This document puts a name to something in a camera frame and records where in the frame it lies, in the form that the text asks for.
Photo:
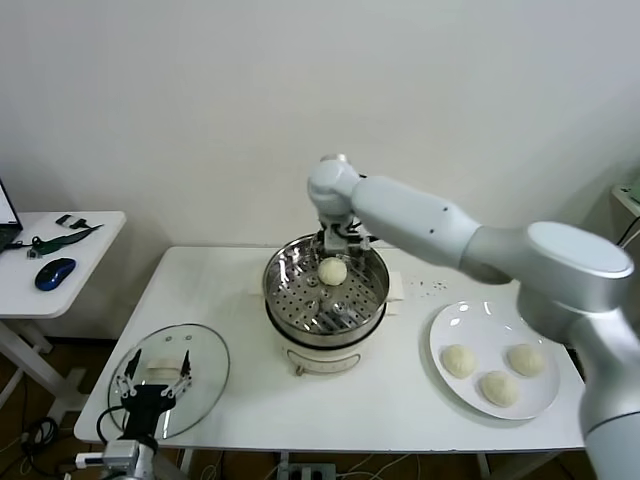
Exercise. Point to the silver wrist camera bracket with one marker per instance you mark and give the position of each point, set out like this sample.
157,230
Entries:
336,240
117,452

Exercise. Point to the white steamed baozi bun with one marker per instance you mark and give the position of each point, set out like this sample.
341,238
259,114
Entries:
526,360
458,361
499,388
331,271

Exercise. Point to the perforated steel steamer basket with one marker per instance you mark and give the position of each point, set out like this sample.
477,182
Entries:
360,305

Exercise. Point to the white shelf stand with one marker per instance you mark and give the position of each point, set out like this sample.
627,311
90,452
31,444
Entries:
622,200

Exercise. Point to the white side table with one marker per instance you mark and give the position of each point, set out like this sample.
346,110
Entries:
95,240

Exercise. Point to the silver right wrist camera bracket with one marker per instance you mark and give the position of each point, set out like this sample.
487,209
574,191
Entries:
336,240

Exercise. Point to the pale green box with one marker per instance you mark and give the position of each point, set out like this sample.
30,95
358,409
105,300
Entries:
635,190

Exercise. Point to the blue black computer mouse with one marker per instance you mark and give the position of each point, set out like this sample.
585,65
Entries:
54,274

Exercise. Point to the small black card device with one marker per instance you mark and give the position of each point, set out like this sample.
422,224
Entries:
67,221

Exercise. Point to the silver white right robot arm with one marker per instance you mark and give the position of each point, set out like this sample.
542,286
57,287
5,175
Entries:
410,215

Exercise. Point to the round glass pot lid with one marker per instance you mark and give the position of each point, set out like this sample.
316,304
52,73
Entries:
200,350

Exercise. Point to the black laptop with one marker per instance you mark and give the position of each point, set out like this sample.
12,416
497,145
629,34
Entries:
5,210

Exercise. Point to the white electric cooker pot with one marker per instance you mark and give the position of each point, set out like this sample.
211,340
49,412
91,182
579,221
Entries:
320,357

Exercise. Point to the white power strip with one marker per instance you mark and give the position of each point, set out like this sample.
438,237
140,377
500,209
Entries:
310,472

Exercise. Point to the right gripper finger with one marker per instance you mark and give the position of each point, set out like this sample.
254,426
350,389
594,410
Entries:
361,255
320,247

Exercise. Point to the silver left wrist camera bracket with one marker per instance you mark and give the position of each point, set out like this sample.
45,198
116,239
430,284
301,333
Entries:
117,452

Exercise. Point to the large white plate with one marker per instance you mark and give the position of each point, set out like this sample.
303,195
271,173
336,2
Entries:
480,325

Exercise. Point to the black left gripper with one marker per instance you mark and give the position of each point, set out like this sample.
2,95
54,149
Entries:
145,405

